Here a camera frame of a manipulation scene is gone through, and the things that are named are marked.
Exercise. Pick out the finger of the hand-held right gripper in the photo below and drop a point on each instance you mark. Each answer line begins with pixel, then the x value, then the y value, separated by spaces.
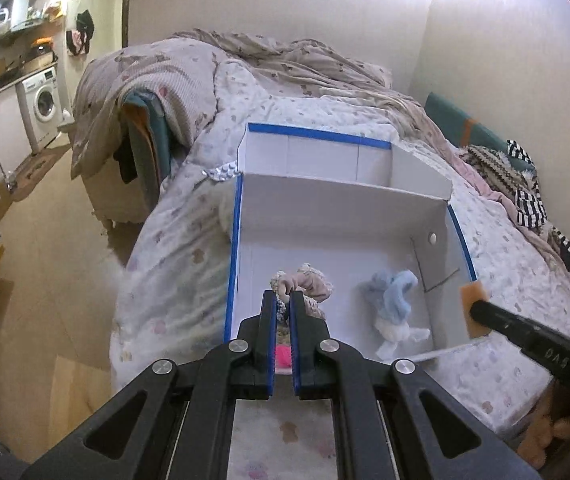
pixel 515 325

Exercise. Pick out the black cloth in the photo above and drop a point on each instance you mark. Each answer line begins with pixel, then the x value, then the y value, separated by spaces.
pixel 126 167

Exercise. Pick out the grey-beige floral duvet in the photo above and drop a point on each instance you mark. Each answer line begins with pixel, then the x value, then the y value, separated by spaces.
pixel 155 80

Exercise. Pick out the person's right hand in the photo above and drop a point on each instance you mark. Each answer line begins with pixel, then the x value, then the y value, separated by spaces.
pixel 550 427

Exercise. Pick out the brown door mat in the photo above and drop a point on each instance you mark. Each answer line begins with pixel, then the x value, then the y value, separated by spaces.
pixel 40 172

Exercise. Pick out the blue and white cardboard box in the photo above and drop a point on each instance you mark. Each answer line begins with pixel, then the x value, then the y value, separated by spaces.
pixel 345 240

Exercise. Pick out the white washing machine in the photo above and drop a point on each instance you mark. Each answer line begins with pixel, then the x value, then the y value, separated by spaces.
pixel 40 105

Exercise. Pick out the pink rubber duck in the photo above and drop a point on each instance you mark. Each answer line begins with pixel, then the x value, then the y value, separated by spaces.
pixel 283 356

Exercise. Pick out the beige floral scrunchie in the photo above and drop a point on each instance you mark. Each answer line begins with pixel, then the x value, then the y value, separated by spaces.
pixel 310 285

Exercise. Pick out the green padded headboard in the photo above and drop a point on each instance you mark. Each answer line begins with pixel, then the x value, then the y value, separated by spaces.
pixel 450 115

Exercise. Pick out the white range hood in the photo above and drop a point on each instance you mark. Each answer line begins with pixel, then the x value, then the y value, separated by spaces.
pixel 20 9

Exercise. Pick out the dark wooden door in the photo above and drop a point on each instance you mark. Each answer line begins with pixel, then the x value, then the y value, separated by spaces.
pixel 126 10

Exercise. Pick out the blue and white plush toy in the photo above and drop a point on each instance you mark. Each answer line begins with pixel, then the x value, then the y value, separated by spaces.
pixel 395 310

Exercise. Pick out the orange sponge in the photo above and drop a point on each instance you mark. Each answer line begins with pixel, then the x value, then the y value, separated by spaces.
pixel 470 295

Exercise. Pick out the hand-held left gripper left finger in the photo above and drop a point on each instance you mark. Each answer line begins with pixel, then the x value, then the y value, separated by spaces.
pixel 268 340

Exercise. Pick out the dark hanging clothes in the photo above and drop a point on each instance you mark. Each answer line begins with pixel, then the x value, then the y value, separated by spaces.
pixel 81 32

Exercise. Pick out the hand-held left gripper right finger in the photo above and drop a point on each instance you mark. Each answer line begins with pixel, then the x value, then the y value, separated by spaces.
pixel 299 345

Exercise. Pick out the silver pill blister pack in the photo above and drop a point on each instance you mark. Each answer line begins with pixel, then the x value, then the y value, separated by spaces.
pixel 222 172

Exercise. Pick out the black and white striped clothing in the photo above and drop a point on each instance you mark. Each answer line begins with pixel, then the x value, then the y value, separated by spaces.
pixel 520 185

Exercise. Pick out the white printed bed quilt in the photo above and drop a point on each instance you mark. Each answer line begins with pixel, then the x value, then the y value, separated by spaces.
pixel 180 260

